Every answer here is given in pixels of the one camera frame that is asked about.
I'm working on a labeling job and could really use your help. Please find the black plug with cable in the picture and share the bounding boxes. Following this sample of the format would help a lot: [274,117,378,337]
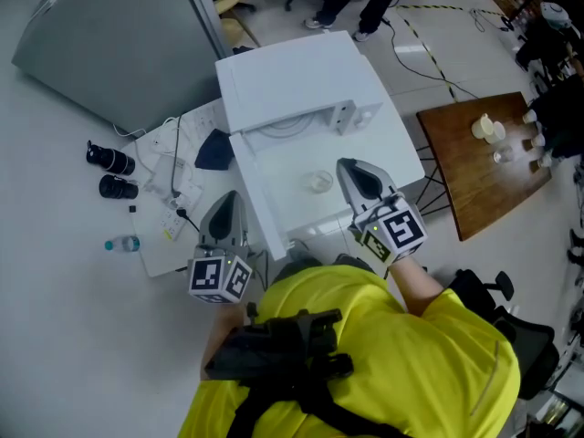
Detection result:
[174,206,202,234]

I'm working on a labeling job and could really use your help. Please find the black chest-mounted device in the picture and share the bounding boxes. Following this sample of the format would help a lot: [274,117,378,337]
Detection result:
[203,307,356,386]

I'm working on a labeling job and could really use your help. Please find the clear glass cup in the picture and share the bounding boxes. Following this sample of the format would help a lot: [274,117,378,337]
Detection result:
[302,168,336,195]

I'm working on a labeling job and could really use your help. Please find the black cable bundle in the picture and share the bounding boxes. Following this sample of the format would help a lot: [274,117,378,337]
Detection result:
[248,248,271,291]

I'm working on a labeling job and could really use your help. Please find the black floor cable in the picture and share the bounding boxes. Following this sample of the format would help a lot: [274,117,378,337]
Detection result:
[386,15,481,103]

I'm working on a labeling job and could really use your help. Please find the dark blue cloth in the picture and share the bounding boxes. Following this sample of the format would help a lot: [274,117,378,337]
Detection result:
[193,128,235,172]

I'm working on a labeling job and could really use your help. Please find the white low platform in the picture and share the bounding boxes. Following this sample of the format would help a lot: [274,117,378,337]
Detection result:
[130,99,244,279]

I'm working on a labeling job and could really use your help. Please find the person's left forearm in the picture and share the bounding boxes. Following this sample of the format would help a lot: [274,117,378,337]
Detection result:
[199,305,246,383]

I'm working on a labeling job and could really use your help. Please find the white top-loading washing machine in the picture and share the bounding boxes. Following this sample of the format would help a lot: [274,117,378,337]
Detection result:
[214,29,386,263]

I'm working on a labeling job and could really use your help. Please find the white table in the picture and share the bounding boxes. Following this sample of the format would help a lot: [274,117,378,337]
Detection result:
[245,52,427,246]

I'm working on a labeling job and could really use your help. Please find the black mesh office chair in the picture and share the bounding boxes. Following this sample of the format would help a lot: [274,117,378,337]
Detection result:
[448,268,561,402]

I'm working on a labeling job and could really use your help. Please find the white cable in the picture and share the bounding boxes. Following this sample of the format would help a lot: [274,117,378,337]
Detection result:
[111,115,182,178]

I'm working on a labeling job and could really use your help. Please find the brown wooden table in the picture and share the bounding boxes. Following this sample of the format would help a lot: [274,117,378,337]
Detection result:
[414,90,554,243]

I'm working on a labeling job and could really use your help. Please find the black chest harness strap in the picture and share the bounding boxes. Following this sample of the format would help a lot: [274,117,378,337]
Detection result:
[230,379,412,438]

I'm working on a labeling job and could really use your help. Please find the yellow black striped floor tape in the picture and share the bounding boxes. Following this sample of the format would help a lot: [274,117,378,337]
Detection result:
[394,3,506,105]

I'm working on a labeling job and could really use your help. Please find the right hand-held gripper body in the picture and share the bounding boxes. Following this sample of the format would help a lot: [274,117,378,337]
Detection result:
[335,157,429,265]

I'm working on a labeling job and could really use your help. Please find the grey metal cabinet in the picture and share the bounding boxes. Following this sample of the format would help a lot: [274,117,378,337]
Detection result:
[11,0,230,140]

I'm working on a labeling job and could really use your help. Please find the person's dark trouser legs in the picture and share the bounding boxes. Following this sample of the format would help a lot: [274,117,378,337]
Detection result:
[271,252,381,283]

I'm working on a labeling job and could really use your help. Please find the black cylinder with silver band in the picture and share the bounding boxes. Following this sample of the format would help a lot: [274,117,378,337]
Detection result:
[85,140,137,177]

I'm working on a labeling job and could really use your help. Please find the white power adapter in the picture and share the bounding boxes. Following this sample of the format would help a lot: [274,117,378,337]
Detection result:
[144,154,187,196]

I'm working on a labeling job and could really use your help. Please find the person's right forearm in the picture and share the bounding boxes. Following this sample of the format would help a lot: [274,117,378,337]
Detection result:
[386,255,447,315]

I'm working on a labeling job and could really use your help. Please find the white power strip yellow label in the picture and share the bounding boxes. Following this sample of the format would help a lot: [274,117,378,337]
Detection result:
[158,189,203,242]

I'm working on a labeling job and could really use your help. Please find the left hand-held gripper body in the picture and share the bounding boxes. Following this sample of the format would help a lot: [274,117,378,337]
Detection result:
[187,190,254,306]

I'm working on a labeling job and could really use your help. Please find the clear water bottle blue cap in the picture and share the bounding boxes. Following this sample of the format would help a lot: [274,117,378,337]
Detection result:
[103,235,141,254]

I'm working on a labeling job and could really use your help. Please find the person's yellow shirt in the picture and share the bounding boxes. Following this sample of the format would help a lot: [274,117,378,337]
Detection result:
[176,264,522,438]

